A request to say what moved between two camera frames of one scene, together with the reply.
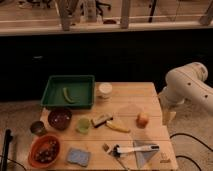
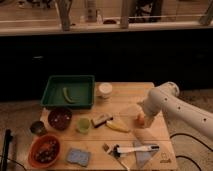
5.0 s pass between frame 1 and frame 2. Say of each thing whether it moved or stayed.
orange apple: stayed
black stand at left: stayed
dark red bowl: stayed
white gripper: moved
